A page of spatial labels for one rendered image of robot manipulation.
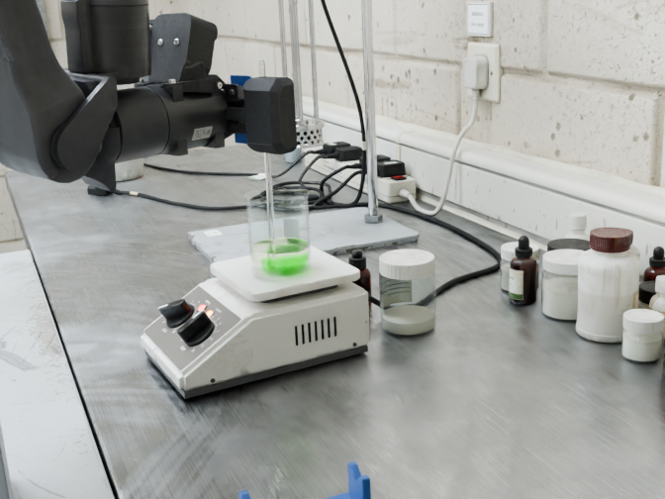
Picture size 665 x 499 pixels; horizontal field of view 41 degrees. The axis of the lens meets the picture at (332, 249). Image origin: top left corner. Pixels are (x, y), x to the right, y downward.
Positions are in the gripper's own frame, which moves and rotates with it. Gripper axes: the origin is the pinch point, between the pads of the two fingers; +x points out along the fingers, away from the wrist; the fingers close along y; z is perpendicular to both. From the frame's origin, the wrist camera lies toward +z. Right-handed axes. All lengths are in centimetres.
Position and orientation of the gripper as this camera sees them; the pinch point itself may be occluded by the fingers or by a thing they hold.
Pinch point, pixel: (253, 104)
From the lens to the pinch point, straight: 82.7
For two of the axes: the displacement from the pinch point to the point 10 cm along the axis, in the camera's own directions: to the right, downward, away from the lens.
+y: -7.6, -1.5, 6.4
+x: 6.5, -2.4, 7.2
